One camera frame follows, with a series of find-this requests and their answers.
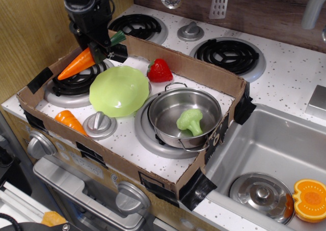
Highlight front left black coil burner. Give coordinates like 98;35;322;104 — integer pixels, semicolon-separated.
44;59;114;108

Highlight hanging silver spatula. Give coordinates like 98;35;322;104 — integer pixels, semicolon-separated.
208;0;228;20

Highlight orange toy carrot green stem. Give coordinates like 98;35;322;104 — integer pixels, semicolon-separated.
57;30;127;81

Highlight silver stove top knob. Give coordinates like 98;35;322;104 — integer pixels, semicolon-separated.
83;111;117;140

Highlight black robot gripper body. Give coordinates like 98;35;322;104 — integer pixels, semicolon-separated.
64;0;115;48

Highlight left silver oven knob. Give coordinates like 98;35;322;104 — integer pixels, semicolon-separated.
27;130;57;159

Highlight steel pot lid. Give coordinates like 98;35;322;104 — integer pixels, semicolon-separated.
228;172;294;225

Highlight black cable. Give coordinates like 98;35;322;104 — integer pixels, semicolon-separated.
0;212;22;231

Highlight back left black coil burner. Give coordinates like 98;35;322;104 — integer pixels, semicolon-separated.
108;14;168;45

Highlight silver stove knob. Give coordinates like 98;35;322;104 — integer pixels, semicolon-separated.
177;21;204;42
83;111;117;140

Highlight silver oven knob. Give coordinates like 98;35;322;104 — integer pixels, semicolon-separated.
27;130;57;159
115;181;151;215

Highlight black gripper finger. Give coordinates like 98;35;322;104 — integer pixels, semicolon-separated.
88;41;115;63

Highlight light green plastic plate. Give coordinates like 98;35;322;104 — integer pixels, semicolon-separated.
89;66;149;118

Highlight silver faucet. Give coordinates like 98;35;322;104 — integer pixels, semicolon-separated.
301;0;325;30

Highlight small orange toy carrot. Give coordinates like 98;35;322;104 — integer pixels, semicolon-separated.
55;110;88;136

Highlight red toy strawberry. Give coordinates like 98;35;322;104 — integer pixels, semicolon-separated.
147;59;173;82

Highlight black coil burner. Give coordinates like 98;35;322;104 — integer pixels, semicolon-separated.
44;59;114;108
108;14;168;45
189;38;266;82

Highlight cardboard fence with black tape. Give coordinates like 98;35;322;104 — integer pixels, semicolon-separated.
16;36;251;209

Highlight right silver oven knob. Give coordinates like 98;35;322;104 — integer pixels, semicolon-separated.
115;181;151;215

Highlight silver oven door handle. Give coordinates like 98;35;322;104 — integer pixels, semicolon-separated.
33;158;155;230

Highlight orange toy half fruit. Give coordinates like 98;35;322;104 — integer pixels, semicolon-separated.
292;179;325;223

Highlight front right silver burner ring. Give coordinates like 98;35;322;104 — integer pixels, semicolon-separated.
134;100;225;160

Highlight green toy broccoli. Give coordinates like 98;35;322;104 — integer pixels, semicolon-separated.
176;108;203;136

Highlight silver back stove knob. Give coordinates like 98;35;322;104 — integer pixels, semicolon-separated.
177;21;204;42

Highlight small steel pot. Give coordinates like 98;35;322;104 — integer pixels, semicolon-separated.
148;84;223;152

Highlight silver sink basin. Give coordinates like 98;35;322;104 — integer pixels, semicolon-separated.
205;105;325;230

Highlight silver faucet base block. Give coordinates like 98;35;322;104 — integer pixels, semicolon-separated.
306;85;326;120

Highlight back right black coil burner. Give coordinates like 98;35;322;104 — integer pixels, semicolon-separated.
189;38;266;82

